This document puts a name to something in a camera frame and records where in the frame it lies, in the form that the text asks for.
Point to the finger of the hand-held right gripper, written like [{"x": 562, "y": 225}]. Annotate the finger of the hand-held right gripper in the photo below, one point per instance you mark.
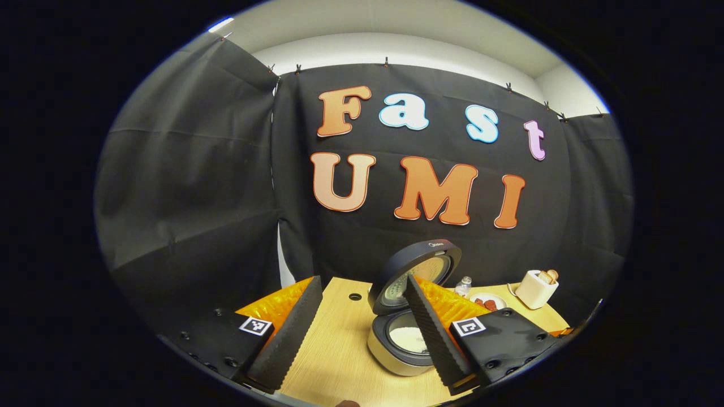
[{"x": 564, "y": 332}]

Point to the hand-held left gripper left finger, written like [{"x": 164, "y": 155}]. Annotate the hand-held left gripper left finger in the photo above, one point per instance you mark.
[{"x": 288, "y": 339}]

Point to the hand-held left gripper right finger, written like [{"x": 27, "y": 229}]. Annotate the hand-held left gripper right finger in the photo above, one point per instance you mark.
[{"x": 435, "y": 339}]

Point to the white rice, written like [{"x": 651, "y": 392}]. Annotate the white rice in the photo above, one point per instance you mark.
[{"x": 404, "y": 339}]

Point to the grey rice cooker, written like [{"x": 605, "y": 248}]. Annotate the grey rice cooker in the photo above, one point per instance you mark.
[{"x": 416, "y": 252}]

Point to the white toaster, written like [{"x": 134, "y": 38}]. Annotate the white toaster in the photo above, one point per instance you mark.
[{"x": 531, "y": 294}]

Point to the toasted bread slice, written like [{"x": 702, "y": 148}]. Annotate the toasted bread slice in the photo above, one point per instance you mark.
[
  {"x": 544, "y": 277},
  {"x": 552, "y": 275}
]

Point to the small clear plastic bottle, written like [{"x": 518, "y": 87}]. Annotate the small clear plastic bottle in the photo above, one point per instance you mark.
[{"x": 464, "y": 287}]

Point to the white round plate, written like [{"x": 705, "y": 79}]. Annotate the white round plate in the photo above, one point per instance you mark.
[{"x": 500, "y": 299}]

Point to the black backdrop cloth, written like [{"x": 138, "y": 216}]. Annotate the black backdrop cloth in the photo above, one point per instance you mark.
[{"x": 198, "y": 169}]

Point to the ceiling light strip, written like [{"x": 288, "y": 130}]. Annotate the ceiling light strip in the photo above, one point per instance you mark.
[{"x": 220, "y": 24}]

